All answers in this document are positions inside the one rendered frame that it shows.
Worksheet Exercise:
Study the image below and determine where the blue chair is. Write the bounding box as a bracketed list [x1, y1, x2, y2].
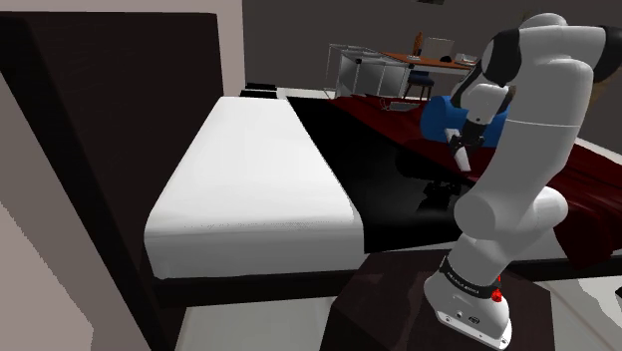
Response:
[404, 69, 436, 102]

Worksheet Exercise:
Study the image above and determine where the grey flat tablet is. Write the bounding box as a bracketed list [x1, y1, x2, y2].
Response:
[387, 100, 421, 113]

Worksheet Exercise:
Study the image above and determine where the white oblong remote control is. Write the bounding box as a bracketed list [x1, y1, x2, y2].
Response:
[445, 128, 473, 173]

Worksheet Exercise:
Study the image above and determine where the dark robot stand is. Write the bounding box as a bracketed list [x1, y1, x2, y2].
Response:
[319, 249, 558, 351]

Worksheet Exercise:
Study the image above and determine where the black bedside table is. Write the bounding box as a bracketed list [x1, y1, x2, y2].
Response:
[239, 83, 280, 99]

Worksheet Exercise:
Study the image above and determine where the blue cylindrical pillow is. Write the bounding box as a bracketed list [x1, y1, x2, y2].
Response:
[419, 95, 510, 148]

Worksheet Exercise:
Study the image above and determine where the desk with orange top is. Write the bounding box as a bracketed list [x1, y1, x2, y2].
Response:
[324, 31, 481, 100]

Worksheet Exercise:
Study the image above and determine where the dark red blanket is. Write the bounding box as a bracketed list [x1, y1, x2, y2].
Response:
[329, 94, 622, 269]

